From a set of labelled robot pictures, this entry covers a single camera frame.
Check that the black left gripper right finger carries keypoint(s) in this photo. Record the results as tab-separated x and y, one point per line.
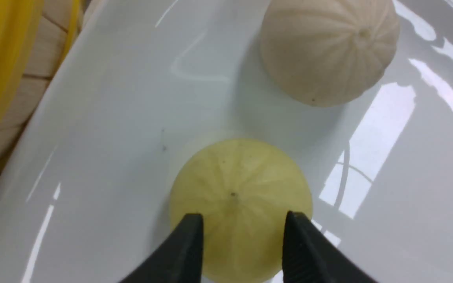
309	257

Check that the beige steamed bun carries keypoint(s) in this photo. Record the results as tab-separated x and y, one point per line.
326	53

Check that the white square plate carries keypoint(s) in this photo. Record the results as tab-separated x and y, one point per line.
84	197

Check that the bamboo steamer basket yellow rim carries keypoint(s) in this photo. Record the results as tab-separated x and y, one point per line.
35	38

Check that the yellow steamed bun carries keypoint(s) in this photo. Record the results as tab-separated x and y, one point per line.
243	188

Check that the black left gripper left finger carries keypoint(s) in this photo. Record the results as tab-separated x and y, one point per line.
179	259

